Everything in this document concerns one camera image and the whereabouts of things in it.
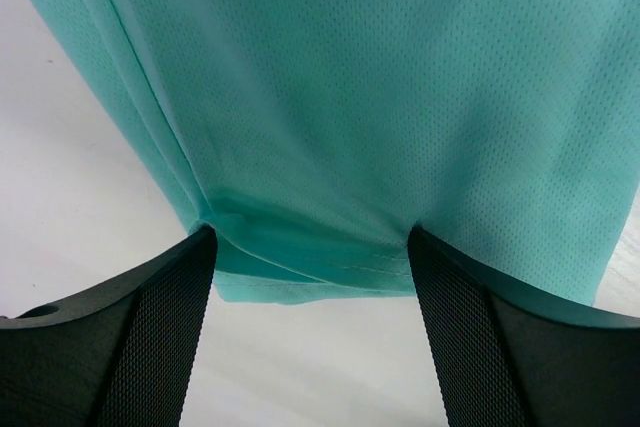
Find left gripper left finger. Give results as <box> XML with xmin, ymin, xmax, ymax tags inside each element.
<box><xmin>1</xmin><ymin>227</ymin><xmax>217</xmax><ymax>426</ymax></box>

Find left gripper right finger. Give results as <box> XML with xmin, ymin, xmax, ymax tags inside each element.
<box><xmin>407</xmin><ymin>227</ymin><xmax>639</xmax><ymax>427</ymax></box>

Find teal t shirt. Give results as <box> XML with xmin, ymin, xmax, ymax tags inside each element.
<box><xmin>31</xmin><ymin>0</ymin><xmax>639</xmax><ymax>304</ymax></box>

